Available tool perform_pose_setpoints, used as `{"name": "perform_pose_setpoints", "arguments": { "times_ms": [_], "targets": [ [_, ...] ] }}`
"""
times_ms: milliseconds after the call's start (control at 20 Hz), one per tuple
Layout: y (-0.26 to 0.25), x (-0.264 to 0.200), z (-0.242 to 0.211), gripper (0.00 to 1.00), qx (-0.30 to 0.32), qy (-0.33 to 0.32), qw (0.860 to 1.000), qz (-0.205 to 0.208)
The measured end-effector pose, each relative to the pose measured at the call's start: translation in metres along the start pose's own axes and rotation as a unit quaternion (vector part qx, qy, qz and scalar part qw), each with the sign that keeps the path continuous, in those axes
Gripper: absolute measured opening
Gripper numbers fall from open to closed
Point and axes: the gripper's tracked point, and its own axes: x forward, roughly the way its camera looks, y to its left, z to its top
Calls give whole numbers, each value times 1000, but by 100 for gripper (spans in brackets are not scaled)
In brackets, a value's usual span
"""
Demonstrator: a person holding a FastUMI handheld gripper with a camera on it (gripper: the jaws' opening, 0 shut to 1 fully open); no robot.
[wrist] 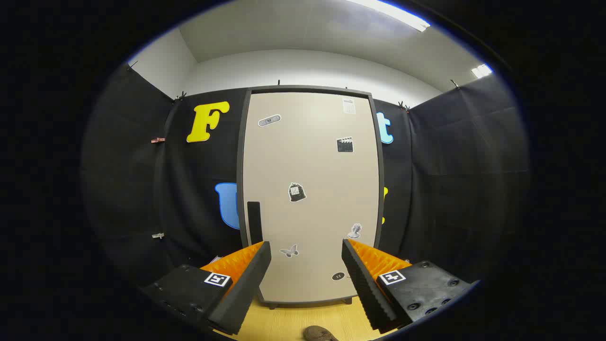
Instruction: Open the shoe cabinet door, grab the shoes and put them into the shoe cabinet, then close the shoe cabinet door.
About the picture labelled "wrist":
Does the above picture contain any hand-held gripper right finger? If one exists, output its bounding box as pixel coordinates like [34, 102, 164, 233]
[341, 239, 480, 333]

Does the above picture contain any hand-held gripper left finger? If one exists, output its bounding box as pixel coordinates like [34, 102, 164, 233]
[141, 241, 272, 336]

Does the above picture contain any brown fuzzy shoe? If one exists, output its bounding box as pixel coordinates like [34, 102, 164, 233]
[303, 325, 339, 341]

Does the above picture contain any black door handle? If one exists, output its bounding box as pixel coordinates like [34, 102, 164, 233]
[247, 201, 263, 244]

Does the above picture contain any grey shoe cabinet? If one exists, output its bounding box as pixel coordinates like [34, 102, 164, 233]
[236, 85, 385, 310]

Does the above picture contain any beige shoe cabinet door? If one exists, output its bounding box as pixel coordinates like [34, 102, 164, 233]
[243, 92, 381, 304]

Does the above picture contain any black backdrop cloth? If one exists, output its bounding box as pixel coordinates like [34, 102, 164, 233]
[80, 62, 531, 294]

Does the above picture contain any long ceiling light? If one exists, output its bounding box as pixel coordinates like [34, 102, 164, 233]
[346, 0, 431, 32]

